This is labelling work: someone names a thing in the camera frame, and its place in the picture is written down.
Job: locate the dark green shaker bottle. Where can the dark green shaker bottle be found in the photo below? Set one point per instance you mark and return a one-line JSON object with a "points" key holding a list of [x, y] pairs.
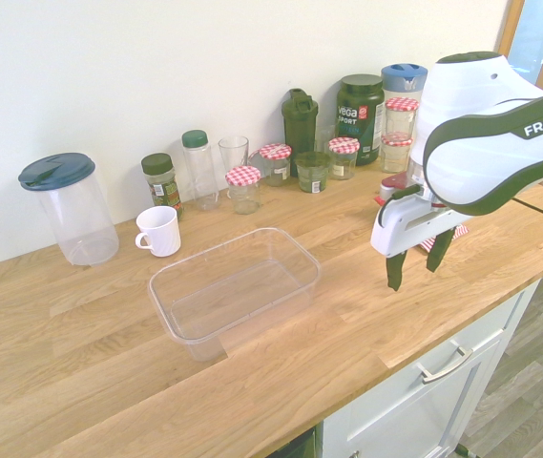
{"points": [[299, 121]]}

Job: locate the clear pitcher dark blue lid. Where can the clear pitcher dark blue lid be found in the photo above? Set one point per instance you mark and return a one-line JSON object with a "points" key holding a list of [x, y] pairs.
{"points": [[77, 210]]}

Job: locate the tall clear drinking glass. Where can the tall clear drinking glass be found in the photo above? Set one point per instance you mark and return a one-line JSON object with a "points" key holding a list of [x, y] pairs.
{"points": [[234, 151]]}

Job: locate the clear rectangular plastic container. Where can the clear rectangular plastic container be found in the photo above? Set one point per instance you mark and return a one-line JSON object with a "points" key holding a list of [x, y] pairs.
{"points": [[233, 291]]}

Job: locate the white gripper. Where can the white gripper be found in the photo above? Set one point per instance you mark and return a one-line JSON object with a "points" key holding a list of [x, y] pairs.
{"points": [[400, 229]]}

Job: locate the wooden door frame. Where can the wooden door frame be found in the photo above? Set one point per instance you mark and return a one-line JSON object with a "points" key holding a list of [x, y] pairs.
{"points": [[514, 28]]}

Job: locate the white ribbed mug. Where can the white ribbed mug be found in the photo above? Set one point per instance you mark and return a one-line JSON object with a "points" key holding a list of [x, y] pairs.
{"points": [[160, 231]]}

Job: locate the dark green plastic tub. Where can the dark green plastic tub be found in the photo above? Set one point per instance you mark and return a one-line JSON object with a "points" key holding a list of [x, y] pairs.
{"points": [[312, 172]]}

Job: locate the dark Vega protein tub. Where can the dark Vega protein tub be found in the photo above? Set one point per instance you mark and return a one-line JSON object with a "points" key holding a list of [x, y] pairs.
{"points": [[359, 119]]}

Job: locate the black dishwasher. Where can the black dishwasher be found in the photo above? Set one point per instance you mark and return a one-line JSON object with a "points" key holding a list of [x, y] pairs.
{"points": [[308, 443]]}

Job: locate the spice jar dark lid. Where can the spice jar dark lid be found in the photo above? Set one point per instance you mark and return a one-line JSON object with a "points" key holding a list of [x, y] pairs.
{"points": [[162, 183]]}

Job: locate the red white striped chip bag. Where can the red white striped chip bag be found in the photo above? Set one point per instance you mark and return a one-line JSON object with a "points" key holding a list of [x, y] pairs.
{"points": [[427, 245]]}

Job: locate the glass jar red checked lid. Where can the glass jar red checked lid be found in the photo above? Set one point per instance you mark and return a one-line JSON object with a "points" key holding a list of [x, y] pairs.
{"points": [[401, 117], [276, 166], [243, 188], [344, 158], [396, 155]]}

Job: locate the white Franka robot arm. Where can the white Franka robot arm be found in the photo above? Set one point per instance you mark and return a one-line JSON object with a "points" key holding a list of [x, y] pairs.
{"points": [[471, 143]]}

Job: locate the frosted pitcher light blue lid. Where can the frosted pitcher light blue lid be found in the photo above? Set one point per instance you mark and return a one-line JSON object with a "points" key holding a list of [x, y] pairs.
{"points": [[402, 78]]}

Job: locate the clear bottle green cap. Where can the clear bottle green cap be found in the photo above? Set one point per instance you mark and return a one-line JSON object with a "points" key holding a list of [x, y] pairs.
{"points": [[199, 172]]}

